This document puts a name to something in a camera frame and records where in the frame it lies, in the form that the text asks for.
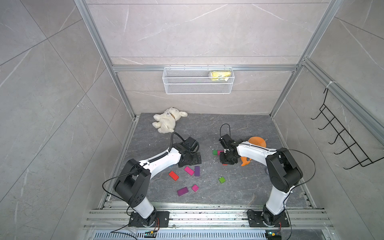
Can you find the purple rectangular block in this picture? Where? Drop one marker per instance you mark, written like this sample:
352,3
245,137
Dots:
182,191
197,171

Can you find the orange plush toy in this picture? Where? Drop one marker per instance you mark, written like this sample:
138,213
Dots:
254,141

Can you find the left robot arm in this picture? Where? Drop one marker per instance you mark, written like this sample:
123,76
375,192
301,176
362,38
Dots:
131,185

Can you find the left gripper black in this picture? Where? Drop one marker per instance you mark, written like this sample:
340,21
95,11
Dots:
197,159

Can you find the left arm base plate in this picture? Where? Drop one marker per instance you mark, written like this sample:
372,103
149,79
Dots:
158,219

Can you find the pink rectangular block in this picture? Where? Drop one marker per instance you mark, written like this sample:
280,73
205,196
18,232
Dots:
189,171

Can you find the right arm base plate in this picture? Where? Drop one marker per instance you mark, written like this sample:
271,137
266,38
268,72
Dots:
258,219

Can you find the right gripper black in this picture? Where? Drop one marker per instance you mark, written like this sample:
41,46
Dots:
222,161

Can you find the white wire mesh basket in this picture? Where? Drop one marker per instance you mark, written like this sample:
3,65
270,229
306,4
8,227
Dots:
195,80

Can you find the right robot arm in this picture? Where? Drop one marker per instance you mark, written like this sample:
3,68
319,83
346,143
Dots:
283,170

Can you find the yellow sponge in basket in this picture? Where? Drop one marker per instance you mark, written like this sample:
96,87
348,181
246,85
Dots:
220,75

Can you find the pink cube block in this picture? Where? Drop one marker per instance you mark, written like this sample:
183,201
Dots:
195,188

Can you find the white plush dog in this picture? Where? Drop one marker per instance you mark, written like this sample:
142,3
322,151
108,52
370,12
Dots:
166,122

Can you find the metal rail frame front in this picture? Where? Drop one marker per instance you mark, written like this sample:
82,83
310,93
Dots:
206,222

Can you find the black wire hook rack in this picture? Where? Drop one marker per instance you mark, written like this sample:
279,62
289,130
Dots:
360,157

